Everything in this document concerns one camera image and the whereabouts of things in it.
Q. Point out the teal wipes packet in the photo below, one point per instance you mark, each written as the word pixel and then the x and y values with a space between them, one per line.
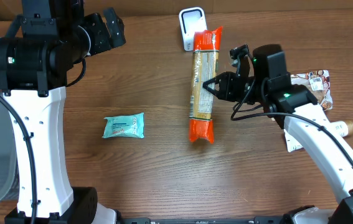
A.
pixel 129 126

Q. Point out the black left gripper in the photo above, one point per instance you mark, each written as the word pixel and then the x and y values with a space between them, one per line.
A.
pixel 102 34

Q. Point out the red San Remo spaghetti pack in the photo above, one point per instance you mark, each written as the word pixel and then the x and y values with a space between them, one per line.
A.
pixel 204 68

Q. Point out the brown cardboard backdrop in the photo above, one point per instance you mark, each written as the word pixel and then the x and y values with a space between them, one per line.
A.
pixel 172 7

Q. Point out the brown white snack bag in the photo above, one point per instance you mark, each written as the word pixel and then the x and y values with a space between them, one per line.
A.
pixel 318 83

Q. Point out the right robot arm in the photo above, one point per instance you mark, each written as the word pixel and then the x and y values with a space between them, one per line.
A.
pixel 261 77

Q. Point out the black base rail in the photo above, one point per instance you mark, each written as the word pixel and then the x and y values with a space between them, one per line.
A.
pixel 256 220

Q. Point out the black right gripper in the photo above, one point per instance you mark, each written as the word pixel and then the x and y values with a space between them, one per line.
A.
pixel 227 80

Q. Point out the white barcode scanner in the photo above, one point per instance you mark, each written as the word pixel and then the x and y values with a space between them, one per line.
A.
pixel 191 20

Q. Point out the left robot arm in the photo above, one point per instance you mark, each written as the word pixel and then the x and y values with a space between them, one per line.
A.
pixel 40 47

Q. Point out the white Pantene tube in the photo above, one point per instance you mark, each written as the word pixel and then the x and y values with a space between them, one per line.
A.
pixel 344 128

